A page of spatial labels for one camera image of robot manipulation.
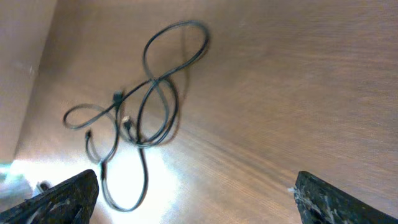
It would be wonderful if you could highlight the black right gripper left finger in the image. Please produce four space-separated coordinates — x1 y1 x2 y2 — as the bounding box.
1 169 99 224

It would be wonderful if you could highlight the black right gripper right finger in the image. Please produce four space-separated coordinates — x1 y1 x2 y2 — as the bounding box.
293 171 397 224

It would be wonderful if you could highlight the black USB cable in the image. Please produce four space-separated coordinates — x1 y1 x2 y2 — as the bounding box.
63 20 211 149
84 79 180 213

